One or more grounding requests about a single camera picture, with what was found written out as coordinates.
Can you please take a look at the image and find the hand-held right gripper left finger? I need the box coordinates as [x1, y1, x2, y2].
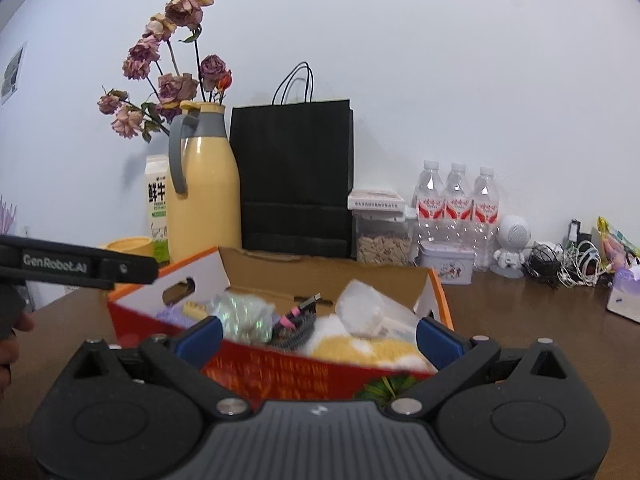
[72, 316, 251, 416]

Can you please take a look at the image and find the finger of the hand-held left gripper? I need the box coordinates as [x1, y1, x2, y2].
[100, 255, 161, 289]

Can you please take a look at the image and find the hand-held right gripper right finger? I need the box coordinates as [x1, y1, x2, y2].
[384, 316, 570, 416]

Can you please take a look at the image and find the iridescent plastic bag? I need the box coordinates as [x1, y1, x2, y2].
[211, 292, 277, 347]

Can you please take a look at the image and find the translucent white plastic container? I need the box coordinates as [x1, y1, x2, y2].
[335, 280, 420, 341]

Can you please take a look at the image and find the braided cable with pink clips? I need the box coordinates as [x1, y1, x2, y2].
[271, 295, 322, 352]

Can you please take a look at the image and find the red cardboard box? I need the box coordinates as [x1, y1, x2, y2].
[107, 246, 454, 407]

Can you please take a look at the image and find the person's left hand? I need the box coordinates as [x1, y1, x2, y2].
[0, 311, 37, 402]

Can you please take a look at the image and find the yellow ceramic mug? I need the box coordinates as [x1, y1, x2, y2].
[98, 237, 157, 261]

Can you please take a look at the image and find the white milk carton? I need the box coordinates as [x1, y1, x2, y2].
[145, 155, 172, 267]

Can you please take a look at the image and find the purple spiky plant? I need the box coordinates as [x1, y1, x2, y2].
[0, 195, 19, 237]

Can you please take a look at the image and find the white and yellow plush toy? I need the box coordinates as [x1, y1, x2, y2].
[300, 316, 437, 374]

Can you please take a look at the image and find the pale printed tin box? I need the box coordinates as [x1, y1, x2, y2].
[419, 241, 476, 286]

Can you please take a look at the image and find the clear container of seeds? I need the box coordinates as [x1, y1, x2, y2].
[352, 209, 417, 266]

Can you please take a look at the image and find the white robot figurine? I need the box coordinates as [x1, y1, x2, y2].
[492, 215, 532, 280]

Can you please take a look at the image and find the flat white box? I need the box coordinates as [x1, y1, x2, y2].
[348, 189, 407, 212]

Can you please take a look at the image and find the dried pink rose bouquet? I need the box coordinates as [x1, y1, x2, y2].
[97, 0, 233, 144]

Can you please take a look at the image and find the black paper bag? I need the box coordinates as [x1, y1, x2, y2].
[230, 62, 354, 259]

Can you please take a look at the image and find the purple tissue box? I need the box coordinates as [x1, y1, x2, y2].
[606, 265, 640, 324]

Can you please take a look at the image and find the colourful snack packet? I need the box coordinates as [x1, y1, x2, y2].
[596, 216, 640, 269]

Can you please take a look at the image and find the yellow thermos jug grey handle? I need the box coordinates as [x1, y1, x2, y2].
[168, 101, 242, 264]

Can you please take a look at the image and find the tangle of charger cables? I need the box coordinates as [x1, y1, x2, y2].
[527, 239, 617, 289]

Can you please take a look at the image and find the wall poster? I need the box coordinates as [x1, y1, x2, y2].
[0, 42, 27, 106]

